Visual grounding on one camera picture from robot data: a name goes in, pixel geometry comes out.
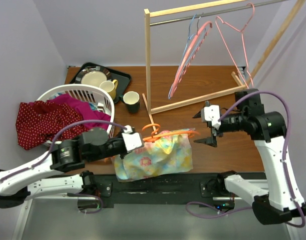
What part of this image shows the blue wire hanger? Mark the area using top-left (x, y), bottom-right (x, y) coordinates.
top-left (167, 12), bottom-right (207, 100)

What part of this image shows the floral pastel skirt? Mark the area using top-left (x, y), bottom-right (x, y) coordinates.
top-left (113, 134), bottom-right (193, 182)

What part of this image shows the wooden clothes rack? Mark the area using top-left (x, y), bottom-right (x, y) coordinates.
top-left (142, 0), bottom-right (306, 135)

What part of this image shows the cream plate black rim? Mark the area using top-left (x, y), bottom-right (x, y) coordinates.
top-left (75, 65), bottom-right (112, 87)

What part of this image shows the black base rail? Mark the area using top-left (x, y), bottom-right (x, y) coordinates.
top-left (78, 171), bottom-right (237, 212)

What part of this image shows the black tray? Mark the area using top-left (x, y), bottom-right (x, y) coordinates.
top-left (66, 62), bottom-right (132, 104)

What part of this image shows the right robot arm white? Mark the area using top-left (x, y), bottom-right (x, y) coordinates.
top-left (194, 88), bottom-right (306, 228)

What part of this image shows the yellow mug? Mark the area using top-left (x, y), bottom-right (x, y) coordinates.
top-left (100, 79), bottom-right (118, 100)

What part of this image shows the black mug cream inside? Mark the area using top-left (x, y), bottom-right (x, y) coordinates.
top-left (119, 91), bottom-right (140, 114)

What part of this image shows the pink plastic hanger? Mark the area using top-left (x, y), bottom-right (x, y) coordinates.
top-left (169, 20), bottom-right (213, 94)

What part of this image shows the red polka dot skirt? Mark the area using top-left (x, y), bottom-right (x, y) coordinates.
top-left (16, 101), bottom-right (83, 151)

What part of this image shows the white laundry basket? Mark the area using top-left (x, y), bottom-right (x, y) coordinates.
top-left (35, 83), bottom-right (116, 148)

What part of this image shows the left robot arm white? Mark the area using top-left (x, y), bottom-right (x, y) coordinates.
top-left (0, 126), bottom-right (144, 209)

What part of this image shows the magenta cloth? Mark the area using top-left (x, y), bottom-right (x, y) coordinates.
top-left (39, 101), bottom-right (110, 133)

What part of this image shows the orange plastic hanger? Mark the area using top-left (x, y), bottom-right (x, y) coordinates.
top-left (142, 123), bottom-right (200, 143)

